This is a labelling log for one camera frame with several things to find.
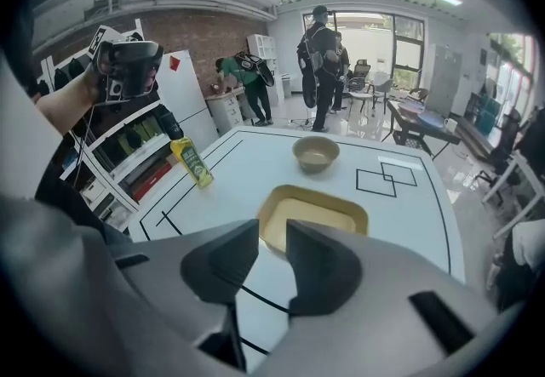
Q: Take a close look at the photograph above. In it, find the teal storage crate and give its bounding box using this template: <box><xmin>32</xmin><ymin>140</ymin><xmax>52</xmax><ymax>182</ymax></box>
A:
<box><xmin>474</xmin><ymin>94</ymin><xmax>497</xmax><ymax>134</ymax></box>

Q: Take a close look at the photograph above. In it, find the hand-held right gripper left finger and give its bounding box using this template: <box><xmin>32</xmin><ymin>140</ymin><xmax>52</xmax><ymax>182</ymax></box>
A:
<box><xmin>72</xmin><ymin>219</ymin><xmax>261</xmax><ymax>377</ymax></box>

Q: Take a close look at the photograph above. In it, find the gray armchair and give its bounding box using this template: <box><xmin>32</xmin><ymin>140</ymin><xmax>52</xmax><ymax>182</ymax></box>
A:
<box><xmin>372</xmin><ymin>72</ymin><xmax>395</xmax><ymax>106</ymax></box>

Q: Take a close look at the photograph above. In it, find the yellow drink bottle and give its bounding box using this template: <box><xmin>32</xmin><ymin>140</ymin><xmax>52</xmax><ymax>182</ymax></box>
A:
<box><xmin>158</xmin><ymin>105</ymin><xmax>214</xmax><ymax>190</ymax></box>

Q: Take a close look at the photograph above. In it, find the large glass window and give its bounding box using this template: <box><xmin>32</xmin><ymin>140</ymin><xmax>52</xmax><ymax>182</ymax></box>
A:
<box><xmin>302</xmin><ymin>11</ymin><xmax>425</xmax><ymax>89</ymax></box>

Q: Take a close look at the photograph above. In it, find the blue plate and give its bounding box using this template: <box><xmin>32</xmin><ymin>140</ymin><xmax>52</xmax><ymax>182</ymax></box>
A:
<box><xmin>416</xmin><ymin>111</ymin><xmax>447</xmax><ymax>129</ymax></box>

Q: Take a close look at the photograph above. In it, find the person's left forearm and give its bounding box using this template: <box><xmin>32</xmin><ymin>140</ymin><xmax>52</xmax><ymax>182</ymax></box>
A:
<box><xmin>36</xmin><ymin>66</ymin><xmax>103</xmax><ymax>136</ymax></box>

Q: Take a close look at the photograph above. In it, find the white shelf unit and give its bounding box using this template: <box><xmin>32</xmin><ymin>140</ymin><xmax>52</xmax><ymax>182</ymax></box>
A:
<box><xmin>40</xmin><ymin>54</ymin><xmax>188</xmax><ymax>236</ymax></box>

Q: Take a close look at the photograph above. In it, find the white metal locker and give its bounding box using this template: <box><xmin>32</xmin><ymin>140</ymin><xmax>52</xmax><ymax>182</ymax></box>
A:
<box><xmin>425</xmin><ymin>43</ymin><xmax>464</xmax><ymax>117</ymax></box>

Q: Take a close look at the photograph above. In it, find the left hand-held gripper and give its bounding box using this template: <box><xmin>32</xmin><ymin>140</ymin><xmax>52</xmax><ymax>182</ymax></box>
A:
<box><xmin>89</xmin><ymin>26</ymin><xmax>165</xmax><ymax>106</ymax></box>

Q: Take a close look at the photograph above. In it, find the white table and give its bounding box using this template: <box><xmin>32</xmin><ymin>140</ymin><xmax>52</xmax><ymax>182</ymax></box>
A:
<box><xmin>127</xmin><ymin>126</ymin><xmax>468</xmax><ymax>374</ymax></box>

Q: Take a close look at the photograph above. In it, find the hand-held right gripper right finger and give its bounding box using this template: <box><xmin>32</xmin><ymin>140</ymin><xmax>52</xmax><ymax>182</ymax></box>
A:
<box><xmin>259</xmin><ymin>219</ymin><xmax>500</xmax><ymax>377</ymax></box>

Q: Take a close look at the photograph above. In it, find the white wire-leg chair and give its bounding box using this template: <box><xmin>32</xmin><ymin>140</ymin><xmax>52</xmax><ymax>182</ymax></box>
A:
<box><xmin>345</xmin><ymin>76</ymin><xmax>376</xmax><ymax>120</ymax></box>

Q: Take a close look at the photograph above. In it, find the white drawer cabinet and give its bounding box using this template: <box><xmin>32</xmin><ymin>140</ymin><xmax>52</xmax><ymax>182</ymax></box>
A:
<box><xmin>205</xmin><ymin>85</ymin><xmax>249</xmax><ymax>138</ymax></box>

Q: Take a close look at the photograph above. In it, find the rectangular tan tray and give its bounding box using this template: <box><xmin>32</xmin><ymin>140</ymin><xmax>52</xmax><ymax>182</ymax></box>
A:
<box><xmin>256</xmin><ymin>184</ymin><xmax>370</xmax><ymax>260</ymax></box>

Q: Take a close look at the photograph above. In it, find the white tall cabinet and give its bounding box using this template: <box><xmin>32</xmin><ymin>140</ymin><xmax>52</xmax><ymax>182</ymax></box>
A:
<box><xmin>156</xmin><ymin>49</ymin><xmax>221</xmax><ymax>151</ymax></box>

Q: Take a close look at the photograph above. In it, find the black mesh office chair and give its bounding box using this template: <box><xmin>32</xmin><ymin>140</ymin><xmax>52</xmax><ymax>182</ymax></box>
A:
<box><xmin>347</xmin><ymin>59</ymin><xmax>371</xmax><ymax>91</ymax></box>

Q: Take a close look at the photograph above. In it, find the white cubby bookcase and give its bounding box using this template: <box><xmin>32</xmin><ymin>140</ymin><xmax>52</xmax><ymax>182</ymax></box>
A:
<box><xmin>246</xmin><ymin>33</ymin><xmax>280</xmax><ymax>70</ymax></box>

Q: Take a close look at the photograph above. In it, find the round tan bowl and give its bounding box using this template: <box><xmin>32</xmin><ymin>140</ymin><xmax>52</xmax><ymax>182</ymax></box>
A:
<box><xmin>291</xmin><ymin>135</ymin><xmax>341</xmax><ymax>174</ymax></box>

